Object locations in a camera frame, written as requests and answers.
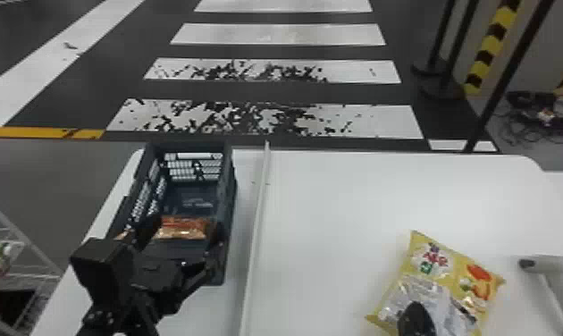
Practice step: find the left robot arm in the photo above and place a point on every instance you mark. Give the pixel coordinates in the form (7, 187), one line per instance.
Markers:
(122, 319)

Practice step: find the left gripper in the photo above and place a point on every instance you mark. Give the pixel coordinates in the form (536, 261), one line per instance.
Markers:
(166, 279)

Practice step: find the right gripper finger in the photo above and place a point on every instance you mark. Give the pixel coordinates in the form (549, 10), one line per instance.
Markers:
(415, 321)

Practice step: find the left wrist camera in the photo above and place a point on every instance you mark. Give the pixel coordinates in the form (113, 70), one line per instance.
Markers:
(101, 269)

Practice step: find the orange snack packet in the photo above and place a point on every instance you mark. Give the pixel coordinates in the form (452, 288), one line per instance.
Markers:
(183, 228)

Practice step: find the black post on round foot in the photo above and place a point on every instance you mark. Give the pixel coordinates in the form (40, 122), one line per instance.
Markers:
(450, 79)
(435, 56)

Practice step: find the hand scanner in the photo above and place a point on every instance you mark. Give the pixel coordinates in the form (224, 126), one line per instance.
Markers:
(558, 281)

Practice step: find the yellow snack packet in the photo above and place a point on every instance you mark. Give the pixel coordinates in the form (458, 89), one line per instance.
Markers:
(455, 277)

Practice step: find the blue basket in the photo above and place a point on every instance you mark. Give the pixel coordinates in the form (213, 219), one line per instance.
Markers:
(194, 197)

